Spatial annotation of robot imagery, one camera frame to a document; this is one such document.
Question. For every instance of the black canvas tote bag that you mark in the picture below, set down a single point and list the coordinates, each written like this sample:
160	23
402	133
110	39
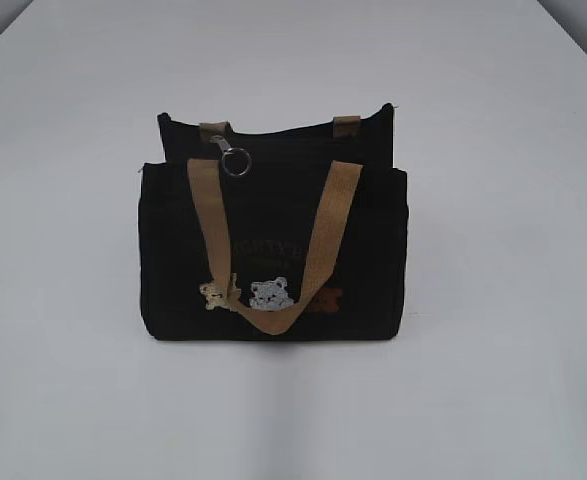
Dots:
291	236

